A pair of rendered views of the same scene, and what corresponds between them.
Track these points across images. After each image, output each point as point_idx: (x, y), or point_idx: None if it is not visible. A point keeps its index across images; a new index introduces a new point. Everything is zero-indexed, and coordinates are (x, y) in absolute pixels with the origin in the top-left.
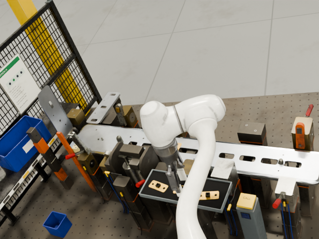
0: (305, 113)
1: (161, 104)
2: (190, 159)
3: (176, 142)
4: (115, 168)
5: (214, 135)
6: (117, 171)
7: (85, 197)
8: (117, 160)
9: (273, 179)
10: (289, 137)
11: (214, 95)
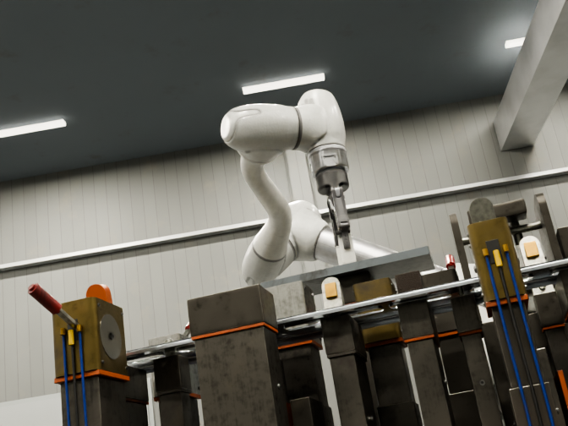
0: (59, 303)
1: (301, 97)
2: (374, 280)
3: (312, 166)
4: (543, 244)
5: (241, 159)
6: (546, 255)
7: None
8: (541, 231)
9: (196, 360)
10: None
11: (232, 109)
